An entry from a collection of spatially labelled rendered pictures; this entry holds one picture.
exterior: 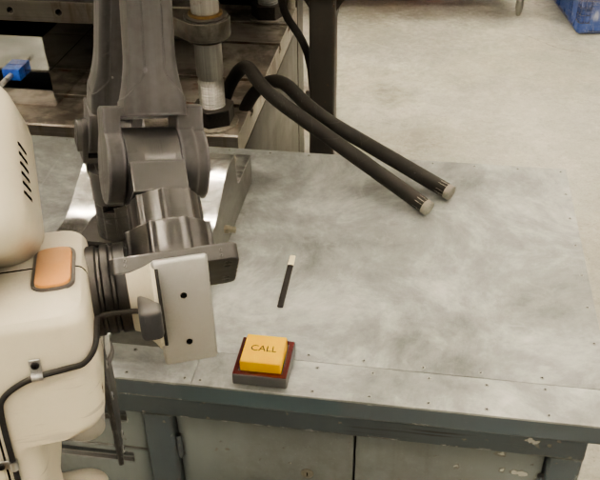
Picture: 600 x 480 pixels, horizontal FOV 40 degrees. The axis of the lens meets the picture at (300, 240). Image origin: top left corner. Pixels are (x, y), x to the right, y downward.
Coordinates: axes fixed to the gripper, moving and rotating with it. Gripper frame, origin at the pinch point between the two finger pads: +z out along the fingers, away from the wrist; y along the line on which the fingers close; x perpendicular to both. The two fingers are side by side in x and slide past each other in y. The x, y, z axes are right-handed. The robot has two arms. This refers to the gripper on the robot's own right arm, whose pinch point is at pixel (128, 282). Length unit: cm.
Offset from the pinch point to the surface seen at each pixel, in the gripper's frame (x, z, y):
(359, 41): -326, 83, -8
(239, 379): 7.5, 10.1, -17.9
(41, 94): -79, 8, 48
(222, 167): -30.5, -3.1, -7.4
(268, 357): 5.3, 7.4, -21.7
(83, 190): -24.3, -0.2, 16.0
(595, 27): -351, 79, -130
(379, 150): -55, 4, -33
